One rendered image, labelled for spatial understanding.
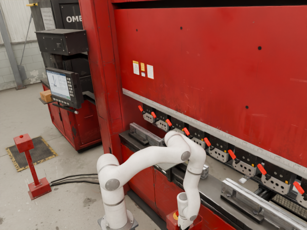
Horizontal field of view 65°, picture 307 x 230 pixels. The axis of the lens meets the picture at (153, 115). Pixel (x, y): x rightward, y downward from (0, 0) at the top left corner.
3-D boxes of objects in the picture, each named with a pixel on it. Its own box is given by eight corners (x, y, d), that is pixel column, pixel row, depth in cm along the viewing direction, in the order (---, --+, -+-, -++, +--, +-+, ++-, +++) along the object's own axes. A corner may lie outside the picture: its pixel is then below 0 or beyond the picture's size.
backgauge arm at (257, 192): (243, 209, 178) (245, 195, 172) (286, 172, 212) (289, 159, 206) (253, 216, 172) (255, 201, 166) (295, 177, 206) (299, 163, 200)
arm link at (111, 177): (101, 179, 132) (104, 199, 118) (93, 162, 127) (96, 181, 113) (183, 146, 141) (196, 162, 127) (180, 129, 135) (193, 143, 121)
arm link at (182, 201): (194, 214, 153) (187, 204, 161) (193, 199, 147) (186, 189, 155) (182, 219, 151) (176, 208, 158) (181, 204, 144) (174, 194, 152)
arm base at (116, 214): (110, 242, 130) (105, 217, 122) (95, 220, 144) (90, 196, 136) (140, 223, 140) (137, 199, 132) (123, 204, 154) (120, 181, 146)
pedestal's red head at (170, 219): (166, 227, 177) (165, 209, 169) (183, 216, 184) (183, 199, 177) (184, 248, 161) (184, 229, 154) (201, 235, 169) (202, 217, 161)
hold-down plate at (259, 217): (219, 197, 172) (220, 194, 170) (224, 193, 175) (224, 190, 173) (259, 224, 150) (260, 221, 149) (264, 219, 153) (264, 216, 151)
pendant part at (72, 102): (52, 100, 262) (44, 68, 247) (61, 97, 270) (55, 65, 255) (77, 109, 236) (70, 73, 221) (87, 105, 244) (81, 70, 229)
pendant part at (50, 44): (53, 110, 274) (33, 31, 238) (71, 102, 291) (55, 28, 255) (80, 121, 245) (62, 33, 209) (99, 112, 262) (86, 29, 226)
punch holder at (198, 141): (188, 143, 188) (188, 124, 181) (196, 139, 193) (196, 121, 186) (203, 151, 177) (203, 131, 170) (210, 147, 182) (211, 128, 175)
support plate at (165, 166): (150, 160, 196) (150, 159, 195) (174, 148, 210) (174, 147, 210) (165, 171, 183) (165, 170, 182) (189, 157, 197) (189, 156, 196)
